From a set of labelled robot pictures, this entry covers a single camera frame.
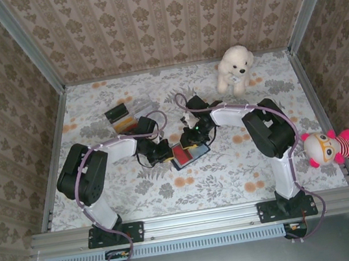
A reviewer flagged floral tablecloth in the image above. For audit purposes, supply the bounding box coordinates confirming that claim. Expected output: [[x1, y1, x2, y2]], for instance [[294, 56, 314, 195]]
[[29, 44, 349, 234]]

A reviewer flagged orange card stack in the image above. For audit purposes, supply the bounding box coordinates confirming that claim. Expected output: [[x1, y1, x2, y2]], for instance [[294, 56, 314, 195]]
[[110, 115, 138, 131]]

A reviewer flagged pink striped plush doll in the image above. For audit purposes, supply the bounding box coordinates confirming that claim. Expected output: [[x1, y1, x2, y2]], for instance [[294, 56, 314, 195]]
[[299, 126, 349, 171]]

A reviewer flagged red card stack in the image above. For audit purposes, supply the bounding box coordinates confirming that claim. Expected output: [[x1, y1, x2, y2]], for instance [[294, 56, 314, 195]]
[[117, 122, 139, 136]]

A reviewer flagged clear plastic organizer box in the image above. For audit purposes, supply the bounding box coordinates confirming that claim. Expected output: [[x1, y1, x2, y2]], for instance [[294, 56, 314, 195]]
[[102, 92, 162, 138]]

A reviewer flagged small black box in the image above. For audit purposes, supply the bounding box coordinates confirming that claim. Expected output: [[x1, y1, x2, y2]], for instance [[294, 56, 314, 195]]
[[103, 103, 130, 125]]

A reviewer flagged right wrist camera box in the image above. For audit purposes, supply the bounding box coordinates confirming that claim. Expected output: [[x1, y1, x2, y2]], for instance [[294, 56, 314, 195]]
[[181, 112, 198, 130]]

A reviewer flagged white card stack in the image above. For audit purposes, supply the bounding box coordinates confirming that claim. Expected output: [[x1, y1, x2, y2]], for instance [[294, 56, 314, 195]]
[[129, 102, 157, 119]]

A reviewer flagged aluminium mounting beam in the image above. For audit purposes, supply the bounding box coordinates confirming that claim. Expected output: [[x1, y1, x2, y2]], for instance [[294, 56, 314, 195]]
[[28, 186, 349, 259]]

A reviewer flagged aluminium side rail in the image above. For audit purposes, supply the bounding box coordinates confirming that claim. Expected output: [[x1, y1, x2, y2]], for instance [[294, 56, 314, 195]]
[[286, 43, 349, 193], [21, 87, 88, 235]]

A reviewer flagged white slotted cable duct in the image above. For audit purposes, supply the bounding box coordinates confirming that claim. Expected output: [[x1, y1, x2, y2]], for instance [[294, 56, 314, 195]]
[[43, 219, 309, 261]]

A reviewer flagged aluminium table edge rail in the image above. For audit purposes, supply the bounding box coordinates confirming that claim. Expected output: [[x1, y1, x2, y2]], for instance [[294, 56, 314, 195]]
[[62, 47, 292, 88]]

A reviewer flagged white plush dog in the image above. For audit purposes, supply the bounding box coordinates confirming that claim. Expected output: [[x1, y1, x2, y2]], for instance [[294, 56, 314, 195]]
[[211, 43, 260, 100]]

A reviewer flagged blue card holder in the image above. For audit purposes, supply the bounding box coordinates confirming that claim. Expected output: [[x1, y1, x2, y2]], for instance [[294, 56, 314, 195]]
[[167, 138, 214, 172]]

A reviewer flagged red credit card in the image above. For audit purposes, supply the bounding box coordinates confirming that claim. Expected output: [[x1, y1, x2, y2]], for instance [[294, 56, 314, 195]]
[[170, 143, 196, 167]]

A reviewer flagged purple cable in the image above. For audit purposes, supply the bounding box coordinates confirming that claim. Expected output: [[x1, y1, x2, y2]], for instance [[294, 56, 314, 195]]
[[172, 73, 332, 259], [63, 108, 190, 261]]

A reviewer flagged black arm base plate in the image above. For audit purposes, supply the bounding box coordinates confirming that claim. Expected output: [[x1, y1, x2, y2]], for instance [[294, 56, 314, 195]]
[[255, 193, 319, 225], [85, 219, 146, 250]]

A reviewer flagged aluminium frame post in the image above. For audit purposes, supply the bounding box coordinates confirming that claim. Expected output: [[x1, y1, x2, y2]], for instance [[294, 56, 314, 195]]
[[280, 0, 349, 56], [0, 0, 68, 102]]

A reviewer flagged black cable connector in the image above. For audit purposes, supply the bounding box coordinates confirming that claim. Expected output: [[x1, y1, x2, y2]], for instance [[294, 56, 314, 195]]
[[104, 246, 136, 261], [282, 219, 309, 241]]

